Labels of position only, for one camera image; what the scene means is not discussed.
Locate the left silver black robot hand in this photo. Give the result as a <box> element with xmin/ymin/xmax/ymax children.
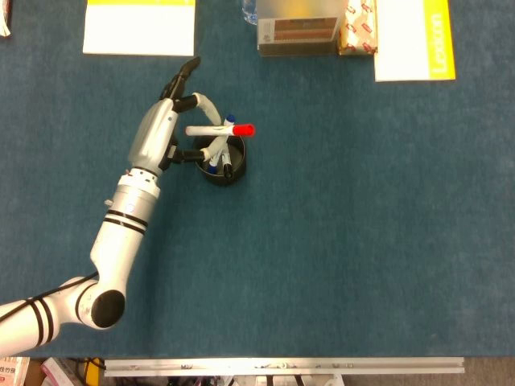
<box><xmin>127</xmin><ymin>56</ymin><xmax>229</xmax><ymax>178</ymax></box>

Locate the red whiteboard marker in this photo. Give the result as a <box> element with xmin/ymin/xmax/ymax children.
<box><xmin>184</xmin><ymin>122</ymin><xmax>257</xmax><ymax>139</ymax></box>

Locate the blue whiteboard marker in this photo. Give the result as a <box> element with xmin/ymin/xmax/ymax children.
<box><xmin>206</xmin><ymin>113</ymin><xmax>238</xmax><ymax>175</ymax></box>

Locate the black round pen holder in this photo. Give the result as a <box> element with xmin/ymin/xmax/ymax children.
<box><xmin>192</xmin><ymin>134</ymin><xmax>247</xmax><ymax>187</ymax></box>

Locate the white book with yellow edge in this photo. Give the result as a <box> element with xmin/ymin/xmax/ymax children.
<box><xmin>82</xmin><ymin>0</ymin><xmax>197</xmax><ymax>58</ymax></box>

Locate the clear plastic water bottle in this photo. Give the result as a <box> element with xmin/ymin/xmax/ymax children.
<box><xmin>241</xmin><ymin>0</ymin><xmax>258</xmax><ymax>26</ymax></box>

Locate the frosted translucent storage box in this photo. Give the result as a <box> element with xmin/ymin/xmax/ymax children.
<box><xmin>256</xmin><ymin>0</ymin><xmax>349</xmax><ymax>57</ymax></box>

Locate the blue felt table cover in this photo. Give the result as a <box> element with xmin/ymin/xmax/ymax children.
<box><xmin>0</xmin><ymin>0</ymin><xmax>515</xmax><ymax>359</ymax></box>

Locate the gold red snack package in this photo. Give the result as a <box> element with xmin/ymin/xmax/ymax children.
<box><xmin>337</xmin><ymin>0</ymin><xmax>379</xmax><ymax>57</ymax></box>

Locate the yellow black tool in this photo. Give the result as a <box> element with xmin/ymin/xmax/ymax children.
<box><xmin>83</xmin><ymin>357</ymin><xmax>105</xmax><ymax>386</ymax></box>

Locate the pink white plastic package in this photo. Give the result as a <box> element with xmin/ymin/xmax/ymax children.
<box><xmin>39</xmin><ymin>356</ymin><xmax>84</xmax><ymax>386</ymax></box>

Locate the white yellow Lexicon book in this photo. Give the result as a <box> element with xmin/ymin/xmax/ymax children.
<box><xmin>373</xmin><ymin>0</ymin><xmax>457</xmax><ymax>83</ymax></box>

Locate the red white printed box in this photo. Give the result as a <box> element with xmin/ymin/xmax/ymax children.
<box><xmin>0</xmin><ymin>355</ymin><xmax>31</xmax><ymax>386</ymax></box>

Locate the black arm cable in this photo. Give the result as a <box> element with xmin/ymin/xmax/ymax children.
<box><xmin>0</xmin><ymin>272</ymin><xmax>100</xmax><ymax>322</ymax></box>

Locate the aluminium profile rail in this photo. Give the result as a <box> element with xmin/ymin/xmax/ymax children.
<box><xmin>103</xmin><ymin>356</ymin><xmax>466</xmax><ymax>378</ymax></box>

